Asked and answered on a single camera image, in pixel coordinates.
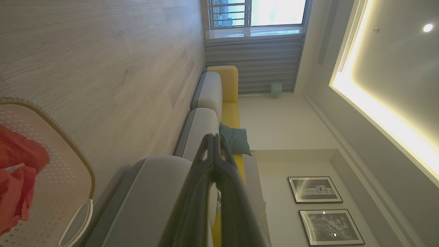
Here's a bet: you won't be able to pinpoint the linear ceiling air vent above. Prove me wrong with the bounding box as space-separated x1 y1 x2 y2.
337 0 368 73

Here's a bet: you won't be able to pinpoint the beige perforated laundry basket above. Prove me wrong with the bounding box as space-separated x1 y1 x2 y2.
0 97 95 247

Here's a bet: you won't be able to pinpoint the teal throw cushion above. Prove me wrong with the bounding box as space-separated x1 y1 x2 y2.
219 122 252 156

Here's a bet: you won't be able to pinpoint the window with metal railing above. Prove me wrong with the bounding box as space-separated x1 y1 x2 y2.
207 0 312 39

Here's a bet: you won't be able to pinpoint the warm cove light strip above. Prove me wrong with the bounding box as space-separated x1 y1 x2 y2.
329 0 439 188

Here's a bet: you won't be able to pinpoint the red cloth with white trim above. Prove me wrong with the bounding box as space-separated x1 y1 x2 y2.
0 125 51 236

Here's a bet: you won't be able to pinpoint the beige low cabinet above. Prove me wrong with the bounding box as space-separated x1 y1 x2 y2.
242 151 273 247

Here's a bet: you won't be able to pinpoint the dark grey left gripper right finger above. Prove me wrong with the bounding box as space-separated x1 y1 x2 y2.
215 134 272 247

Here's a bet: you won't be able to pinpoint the grey pleated curtain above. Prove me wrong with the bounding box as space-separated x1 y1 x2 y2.
204 34 306 95

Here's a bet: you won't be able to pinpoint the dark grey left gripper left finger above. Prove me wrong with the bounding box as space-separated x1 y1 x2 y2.
161 134 215 247

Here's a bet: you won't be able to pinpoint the black framed monochrome picture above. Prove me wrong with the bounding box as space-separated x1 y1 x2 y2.
298 209 365 247
287 176 343 204

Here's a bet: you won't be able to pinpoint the grey upholstered seat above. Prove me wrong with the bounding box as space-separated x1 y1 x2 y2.
82 65 248 247

